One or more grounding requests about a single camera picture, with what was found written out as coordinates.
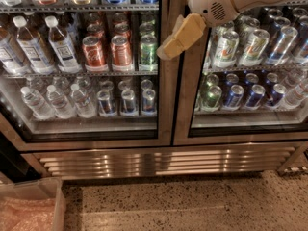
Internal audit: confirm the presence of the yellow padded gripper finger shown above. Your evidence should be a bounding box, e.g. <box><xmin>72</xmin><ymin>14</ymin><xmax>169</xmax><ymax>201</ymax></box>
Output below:
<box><xmin>156</xmin><ymin>13</ymin><xmax>206</xmax><ymax>61</ymax></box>

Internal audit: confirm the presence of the white rounded gripper body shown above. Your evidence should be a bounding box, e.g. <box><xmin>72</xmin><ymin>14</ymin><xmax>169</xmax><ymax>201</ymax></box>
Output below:
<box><xmin>188</xmin><ymin>0</ymin><xmax>239</xmax><ymax>27</ymax></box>

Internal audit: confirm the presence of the glass fridge door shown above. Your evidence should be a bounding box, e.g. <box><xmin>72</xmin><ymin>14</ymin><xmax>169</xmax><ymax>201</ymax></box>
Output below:
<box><xmin>0</xmin><ymin>0</ymin><xmax>183</xmax><ymax>151</ymax></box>
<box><xmin>174</xmin><ymin>0</ymin><xmax>307</xmax><ymax>145</ymax></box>

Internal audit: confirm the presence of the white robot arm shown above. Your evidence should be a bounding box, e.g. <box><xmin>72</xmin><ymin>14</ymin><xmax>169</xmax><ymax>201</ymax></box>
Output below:
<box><xmin>157</xmin><ymin>0</ymin><xmax>303</xmax><ymax>60</ymax></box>

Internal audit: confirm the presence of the water bottle right fridge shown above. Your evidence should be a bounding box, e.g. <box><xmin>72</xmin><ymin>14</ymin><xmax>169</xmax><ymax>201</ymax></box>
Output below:
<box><xmin>282</xmin><ymin>79</ymin><xmax>308</xmax><ymax>110</ymax></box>

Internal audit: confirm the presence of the stainless steel fridge grille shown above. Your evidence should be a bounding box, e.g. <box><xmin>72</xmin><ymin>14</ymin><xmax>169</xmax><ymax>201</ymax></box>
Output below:
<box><xmin>22</xmin><ymin>141</ymin><xmax>307</xmax><ymax>180</ymax></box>

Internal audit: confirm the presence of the front green soda can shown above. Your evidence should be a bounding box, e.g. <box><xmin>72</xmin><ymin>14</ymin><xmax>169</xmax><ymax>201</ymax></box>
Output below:
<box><xmin>139</xmin><ymin>34</ymin><xmax>158</xmax><ymax>71</ymax></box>

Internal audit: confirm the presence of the left white lemon-lime can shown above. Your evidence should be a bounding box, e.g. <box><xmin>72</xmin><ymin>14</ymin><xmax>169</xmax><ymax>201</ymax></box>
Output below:
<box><xmin>213</xmin><ymin>31</ymin><xmax>239</xmax><ymax>68</ymax></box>

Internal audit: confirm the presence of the white lemon-lime can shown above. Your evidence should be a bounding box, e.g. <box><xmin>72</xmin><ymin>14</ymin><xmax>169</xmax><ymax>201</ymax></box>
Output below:
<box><xmin>238</xmin><ymin>29</ymin><xmax>270</xmax><ymax>66</ymax></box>
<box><xmin>213</xmin><ymin>31</ymin><xmax>239</xmax><ymax>68</ymax></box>

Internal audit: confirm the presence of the right white lemon-lime can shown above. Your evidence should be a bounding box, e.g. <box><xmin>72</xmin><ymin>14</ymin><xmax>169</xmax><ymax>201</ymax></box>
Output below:
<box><xmin>238</xmin><ymin>29</ymin><xmax>270</xmax><ymax>66</ymax></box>

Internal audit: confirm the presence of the green can lower shelf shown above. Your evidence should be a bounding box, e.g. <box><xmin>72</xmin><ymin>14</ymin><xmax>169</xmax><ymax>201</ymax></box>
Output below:
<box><xmin>201</xmin><ymin>85</ymin><xmax>222</xmax><ymax>112</ymax></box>

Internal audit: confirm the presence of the front right red cola can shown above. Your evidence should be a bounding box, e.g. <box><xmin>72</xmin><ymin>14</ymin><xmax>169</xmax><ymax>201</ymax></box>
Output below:
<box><xmin>111</xmin><ymin>35</ymin><xmax>133</xmax><ymax>72</ymax></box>

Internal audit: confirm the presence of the red cola can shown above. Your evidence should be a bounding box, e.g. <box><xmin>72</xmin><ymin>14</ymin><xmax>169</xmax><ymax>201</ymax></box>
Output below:
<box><xmin>82</xmin><ymin>36</ymin><xmax>108</xmax><ymax>72</ymax></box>
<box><xmin>111</xmin><ymin>35</ymin><xmax>133</xmax><ymax>72</ymax></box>

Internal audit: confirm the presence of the silver blue can middle shelf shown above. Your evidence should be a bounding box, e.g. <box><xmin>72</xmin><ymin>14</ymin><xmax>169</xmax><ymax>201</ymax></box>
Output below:
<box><xmin>264</xmin><ymin>26</ymin><xmax>298</xmax><ymax>65</ymax></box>

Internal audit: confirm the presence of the right energy drink can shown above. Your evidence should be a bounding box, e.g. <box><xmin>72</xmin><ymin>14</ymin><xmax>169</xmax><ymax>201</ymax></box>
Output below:
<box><xmin>141</xmin><ymin>89</ymin><xmax>156</xmax><ymax>116</ymax></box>

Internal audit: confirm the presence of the energy drink can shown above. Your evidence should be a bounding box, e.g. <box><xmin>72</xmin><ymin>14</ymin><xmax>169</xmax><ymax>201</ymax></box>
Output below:
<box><xmin>97</xmin><ymin>90</ymin><xmax>116</xmax><ymax>117</ymax></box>
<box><xmin>120</xmin><ymin>90</ymin><xmax>138</xmax><ymax>116</ymax></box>
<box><xmin>141</xmin><ymin>89</ymin><xmax>156</xmax><ymax>116</ymax></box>

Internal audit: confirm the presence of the left blue can lower shelf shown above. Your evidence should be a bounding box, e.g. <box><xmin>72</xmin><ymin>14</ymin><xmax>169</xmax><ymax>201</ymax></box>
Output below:
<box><xmin>223</xmin><ymin>84</ymin><xmax>244</xmax><ymax>111</ymax></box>

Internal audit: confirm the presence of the right blue can lower shelf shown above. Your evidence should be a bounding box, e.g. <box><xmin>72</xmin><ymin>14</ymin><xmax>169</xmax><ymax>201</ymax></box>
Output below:
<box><xmin>244</xmin><ymin>84</ymin><xmax>266</xmax><ymax>110</ymax></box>

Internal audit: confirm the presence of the middle energy drink can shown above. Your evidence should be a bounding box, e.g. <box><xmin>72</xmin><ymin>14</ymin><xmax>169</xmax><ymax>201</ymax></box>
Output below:
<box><xmin>120</xmin><ymin>90</ymin><xmax>138</xmax><ymax>116</ymax></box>

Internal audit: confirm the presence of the front left red cola can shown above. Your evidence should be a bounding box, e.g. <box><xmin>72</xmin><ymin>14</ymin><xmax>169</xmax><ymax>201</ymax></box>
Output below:
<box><xmin>82</xmin><ymin>36</ymin><xmax>108</xmax><ymax>72</ymax></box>

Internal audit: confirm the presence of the left energy drink can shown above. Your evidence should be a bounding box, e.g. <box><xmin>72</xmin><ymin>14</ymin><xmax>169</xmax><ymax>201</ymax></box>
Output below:
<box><xmin>97</xmin><ymin>90</ymin><xmax>116</xmax><ymax>117</ymax></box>

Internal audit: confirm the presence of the right tea bottle white cap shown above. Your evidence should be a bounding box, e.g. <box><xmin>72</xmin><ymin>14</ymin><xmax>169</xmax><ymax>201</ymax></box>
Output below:
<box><xmin>45</xmin><ymin>15</ymin><xmax>82</xmax><ymax>73</ymax></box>

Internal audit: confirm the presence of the tea bottle white cap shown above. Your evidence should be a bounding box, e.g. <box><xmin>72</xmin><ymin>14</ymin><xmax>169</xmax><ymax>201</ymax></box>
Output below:
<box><xmin>45</xmin><ymin>15</ymin><xmax>82</xmax><ymax>73</ymax></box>
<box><xmin>13</xmin><ymin>15</ymin><xmax>56</xmax><ymax>75</ymax></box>

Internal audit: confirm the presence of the right water bottle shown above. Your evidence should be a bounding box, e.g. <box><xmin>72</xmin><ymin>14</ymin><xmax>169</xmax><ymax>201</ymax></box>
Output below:
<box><xmin>70</xmin><ymin>84</ymin><xmax>96</xmax><ymax>118</ymax></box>

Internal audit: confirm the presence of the water bottle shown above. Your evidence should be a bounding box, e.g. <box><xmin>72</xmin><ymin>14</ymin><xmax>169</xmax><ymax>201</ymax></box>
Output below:
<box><xmin>70</xmin><ymin>84</ymin><xmax>96</xmax><ymax>118</ymax></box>
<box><xmin>47</xmin><ymin>85</ymin><xmax>76</xmax><ymax>119</ymax></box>
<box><xmin>20</xmin><ymin>87</ymin><xmax>55</xmax><ymax>119</ymax></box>

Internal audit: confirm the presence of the middle water bottle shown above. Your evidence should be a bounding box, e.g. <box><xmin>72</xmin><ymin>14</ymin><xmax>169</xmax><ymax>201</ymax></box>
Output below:
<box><xmin>47</xmin><ymin>85</ymin><xmax>76</xmax><ymax>119</ymax></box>

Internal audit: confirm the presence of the middle tea bottle white cap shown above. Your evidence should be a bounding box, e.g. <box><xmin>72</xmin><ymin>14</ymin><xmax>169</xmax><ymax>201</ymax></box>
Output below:
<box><xmin>13</xmin><ymin>15</ymin><xmax>56</xmax><ymax>75</ymax></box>

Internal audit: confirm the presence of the left water bottle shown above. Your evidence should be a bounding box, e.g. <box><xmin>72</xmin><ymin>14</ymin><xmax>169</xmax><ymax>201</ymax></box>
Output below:
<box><xmin>20</xmin><ymin>87</ymin><xmax>55</xmax><ymax>119</ymax></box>

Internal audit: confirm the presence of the left tea bottle white label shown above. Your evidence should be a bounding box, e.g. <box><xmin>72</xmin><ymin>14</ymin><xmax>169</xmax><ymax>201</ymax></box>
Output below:
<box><xmin>0</xmin><ymin>25</ymin><xmax>31</xmax><ymax>76</ymax></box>

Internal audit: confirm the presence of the translucent plastic bin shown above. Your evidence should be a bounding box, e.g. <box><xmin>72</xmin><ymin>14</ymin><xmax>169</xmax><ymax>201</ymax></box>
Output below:
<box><xmin>0</xmin><ymin>178</ymin><xmax>66</xmax><ymax>231</ymax></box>

